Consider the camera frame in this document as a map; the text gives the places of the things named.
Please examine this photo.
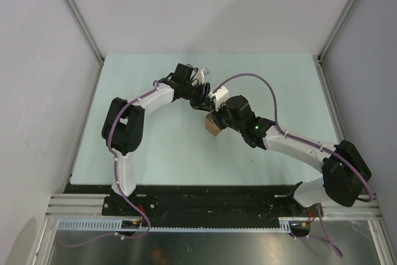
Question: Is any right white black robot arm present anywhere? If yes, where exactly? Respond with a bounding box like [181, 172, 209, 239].
[211, 96, 372, 216]

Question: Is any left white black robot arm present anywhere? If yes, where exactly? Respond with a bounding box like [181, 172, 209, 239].
[101, 63, 215, 215]

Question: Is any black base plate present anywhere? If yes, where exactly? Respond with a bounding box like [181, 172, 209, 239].
[63, 185, 364, 237]

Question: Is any brown cardboard express box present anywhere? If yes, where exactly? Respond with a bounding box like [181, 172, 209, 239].
[205, 113, 223, 137]

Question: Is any grey slotted cable duct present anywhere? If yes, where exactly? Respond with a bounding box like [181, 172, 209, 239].
[57, 217, 314, 234]

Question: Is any aluminium front rail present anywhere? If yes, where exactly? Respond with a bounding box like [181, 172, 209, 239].
[45, 194, 383, 220]

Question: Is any right aluminium side rail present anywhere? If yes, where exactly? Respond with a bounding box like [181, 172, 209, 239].
[313, 55, 347, 141]

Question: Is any right aluminium corner post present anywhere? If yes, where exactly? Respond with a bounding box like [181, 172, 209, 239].
[317, 0, 377, 61]

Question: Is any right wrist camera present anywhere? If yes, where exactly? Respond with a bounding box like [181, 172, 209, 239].
[211, 86, 230, 110]

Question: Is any left aluminium corner post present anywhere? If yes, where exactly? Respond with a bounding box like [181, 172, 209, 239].
[45, 0, 105, 66]

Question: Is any aluminium corner post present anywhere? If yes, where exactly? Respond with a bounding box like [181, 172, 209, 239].
[317, 0, 377, 61]
[45, 0, 105, 66]

